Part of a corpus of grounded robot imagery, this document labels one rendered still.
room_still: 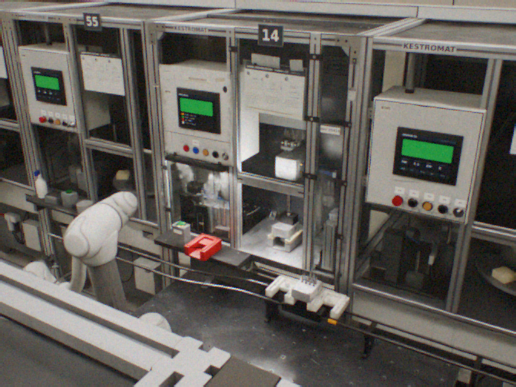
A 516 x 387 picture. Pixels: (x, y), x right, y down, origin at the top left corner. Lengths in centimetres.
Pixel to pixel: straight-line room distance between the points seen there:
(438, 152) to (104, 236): 127
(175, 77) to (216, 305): 116
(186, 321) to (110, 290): 80
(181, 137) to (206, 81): 35
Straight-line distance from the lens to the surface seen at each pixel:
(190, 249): 277
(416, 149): 218
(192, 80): 263
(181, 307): 281
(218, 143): 263
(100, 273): 196
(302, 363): 247
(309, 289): 248
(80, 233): 184
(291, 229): 279
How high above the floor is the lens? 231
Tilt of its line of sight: 24 degrees down
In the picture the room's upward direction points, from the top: straight up
